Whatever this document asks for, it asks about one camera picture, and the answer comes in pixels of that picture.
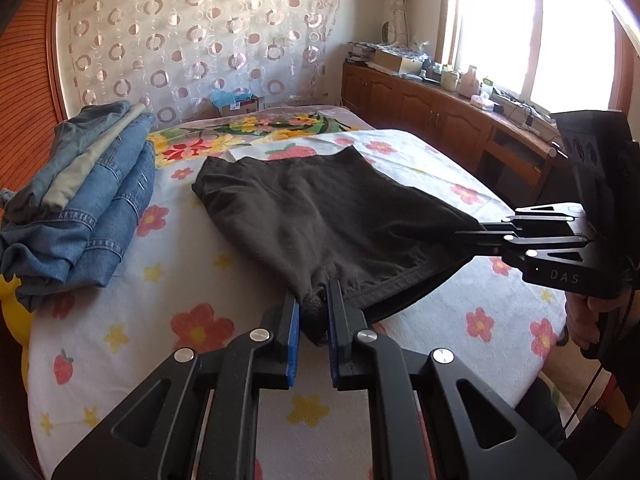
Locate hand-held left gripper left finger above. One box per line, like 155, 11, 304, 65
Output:
52, 292, 301, 480

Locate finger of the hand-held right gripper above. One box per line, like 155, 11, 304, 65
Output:
454, 229, 629, 302
485, 202, 588, 234

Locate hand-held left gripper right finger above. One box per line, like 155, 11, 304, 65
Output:
325, 280, 577, 480

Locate black shorts pants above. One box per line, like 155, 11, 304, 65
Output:
192, 147, 488, 346

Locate grey-green folded pants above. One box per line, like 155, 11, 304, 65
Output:
40, 105, 149, 211

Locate person's right hand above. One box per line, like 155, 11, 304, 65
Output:
565, 292, 608, 353

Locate white power strip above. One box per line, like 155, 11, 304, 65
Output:
500, 92, 557, 132

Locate white flower-print blanket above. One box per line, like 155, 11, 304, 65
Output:
27, 130, 568, 480

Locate pale pink bottle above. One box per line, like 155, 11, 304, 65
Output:
459, 66, 481, 98

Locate wooden cabinet counter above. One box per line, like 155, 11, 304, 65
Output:
341, 57, 566, 211

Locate wooden-framed window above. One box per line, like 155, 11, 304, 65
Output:
435, 0, 636, 116

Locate person's dark clothing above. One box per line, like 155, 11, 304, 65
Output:
515, 355, 640, 480

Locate light blue folded jeans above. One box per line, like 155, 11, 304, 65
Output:
0, 112, 157, 311

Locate flat cardboard box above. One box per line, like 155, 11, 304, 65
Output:
375, 50, 423, 77

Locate colourful floral bedsheet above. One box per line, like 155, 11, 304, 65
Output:
147, 105, 376, 171

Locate stack of papers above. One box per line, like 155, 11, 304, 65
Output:
346, 42, 377, 64

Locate blue plastic bag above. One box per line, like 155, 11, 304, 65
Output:
210, 89, 251, 107

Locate beige window curtain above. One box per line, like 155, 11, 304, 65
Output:
387, 0, 431, 46

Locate yellow plush toy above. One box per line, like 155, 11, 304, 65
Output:
0, 275, 33, 346

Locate dark blue folded jeans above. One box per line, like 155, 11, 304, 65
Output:
0, 100, 132, 226

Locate circle-patterned sheer curtain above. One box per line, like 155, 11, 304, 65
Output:
59, 0, 343, 128

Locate wooden slatted wardrobe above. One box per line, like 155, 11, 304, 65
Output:
0, 0, 68, 196

